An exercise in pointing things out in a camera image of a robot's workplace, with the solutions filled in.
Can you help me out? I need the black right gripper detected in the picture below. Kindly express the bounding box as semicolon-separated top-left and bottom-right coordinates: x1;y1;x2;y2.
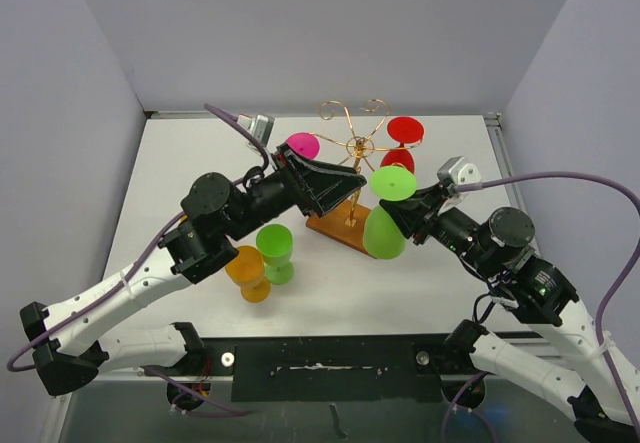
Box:
379;179;498;275

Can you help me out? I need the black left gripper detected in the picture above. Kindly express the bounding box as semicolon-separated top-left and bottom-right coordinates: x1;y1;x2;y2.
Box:
224;143;365;241

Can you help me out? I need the green wine glass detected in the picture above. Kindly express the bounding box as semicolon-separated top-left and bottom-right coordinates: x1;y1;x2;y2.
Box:
362;165;417;260
256;224;294;285

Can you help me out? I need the pink plastic wine glass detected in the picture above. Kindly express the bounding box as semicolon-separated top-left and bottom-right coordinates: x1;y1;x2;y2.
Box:
286;132;320;159

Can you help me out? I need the red plastic wine glass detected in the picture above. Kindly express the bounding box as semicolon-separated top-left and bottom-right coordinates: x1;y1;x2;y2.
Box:
380;116;425;174

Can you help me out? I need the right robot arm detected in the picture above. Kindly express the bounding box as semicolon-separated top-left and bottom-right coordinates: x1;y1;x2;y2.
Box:
380;185;639;442

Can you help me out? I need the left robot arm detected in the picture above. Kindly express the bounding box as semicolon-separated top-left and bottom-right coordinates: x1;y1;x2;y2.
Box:
20;143;366;396

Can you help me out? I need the orange wine glass front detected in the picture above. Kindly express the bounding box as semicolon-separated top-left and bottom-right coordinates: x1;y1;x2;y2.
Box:
224;245;271;303

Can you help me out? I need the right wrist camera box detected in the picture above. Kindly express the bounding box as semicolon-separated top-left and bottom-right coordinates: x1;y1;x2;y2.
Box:
437;156;482;213

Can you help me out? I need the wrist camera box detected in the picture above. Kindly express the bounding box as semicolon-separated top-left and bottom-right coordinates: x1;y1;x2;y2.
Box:
437;156;482;213
237;114;275;147

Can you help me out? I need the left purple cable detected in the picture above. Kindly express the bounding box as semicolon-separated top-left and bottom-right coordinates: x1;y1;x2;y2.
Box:
5;102;274;419

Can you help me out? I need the purple cable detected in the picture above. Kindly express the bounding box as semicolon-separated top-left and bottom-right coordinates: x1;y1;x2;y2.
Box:
439;171;640;443
5;102;274;419

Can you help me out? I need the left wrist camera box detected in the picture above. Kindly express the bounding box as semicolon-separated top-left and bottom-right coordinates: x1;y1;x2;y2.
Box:
237;114;275;147

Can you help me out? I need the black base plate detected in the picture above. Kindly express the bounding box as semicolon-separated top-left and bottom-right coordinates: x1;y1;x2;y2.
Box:
144;332;506;404

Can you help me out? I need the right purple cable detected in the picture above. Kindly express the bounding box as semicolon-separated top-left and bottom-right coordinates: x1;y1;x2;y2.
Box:
439;171;640;443

